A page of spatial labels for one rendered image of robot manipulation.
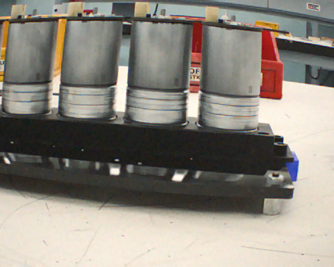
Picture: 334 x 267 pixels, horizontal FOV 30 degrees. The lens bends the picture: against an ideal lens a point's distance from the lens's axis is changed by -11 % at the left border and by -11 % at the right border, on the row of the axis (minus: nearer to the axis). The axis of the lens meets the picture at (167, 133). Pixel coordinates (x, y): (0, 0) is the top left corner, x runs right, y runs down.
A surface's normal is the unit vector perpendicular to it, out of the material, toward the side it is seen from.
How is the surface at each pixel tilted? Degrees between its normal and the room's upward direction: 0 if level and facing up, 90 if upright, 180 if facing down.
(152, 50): 90
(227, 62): 90
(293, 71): 90
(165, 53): 90
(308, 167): 0
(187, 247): 0
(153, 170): 0
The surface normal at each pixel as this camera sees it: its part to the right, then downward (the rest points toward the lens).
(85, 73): 0.06, 0.19
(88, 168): 0.07, -0.98
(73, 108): -0.37, 0.15
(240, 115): 0.31, 0.20
